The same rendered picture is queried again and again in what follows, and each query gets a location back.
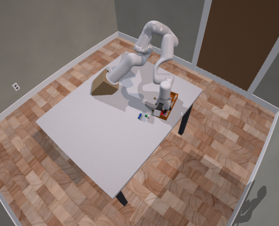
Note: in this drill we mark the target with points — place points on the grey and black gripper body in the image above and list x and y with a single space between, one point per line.
166 105

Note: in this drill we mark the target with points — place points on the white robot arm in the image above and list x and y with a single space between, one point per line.
144 48

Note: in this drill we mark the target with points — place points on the orange-brown three-compartment bin rack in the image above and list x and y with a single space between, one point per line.
174 98

